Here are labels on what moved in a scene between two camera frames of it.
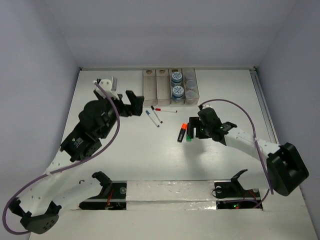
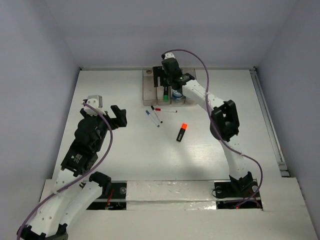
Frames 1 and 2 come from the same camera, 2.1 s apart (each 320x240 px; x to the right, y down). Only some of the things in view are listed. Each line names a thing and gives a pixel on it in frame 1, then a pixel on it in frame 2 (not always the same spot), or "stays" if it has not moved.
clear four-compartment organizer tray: [169, 86] stays
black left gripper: [135, 108] to [120, 121]
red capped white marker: [161, 109] stays
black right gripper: [194, 122] to [158, 71]
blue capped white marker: [151, 118] stays
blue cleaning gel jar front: [178, 93] stays
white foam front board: [184, 210] stays
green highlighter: [188, 139] to [166, 94]
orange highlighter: [182, 131] stays
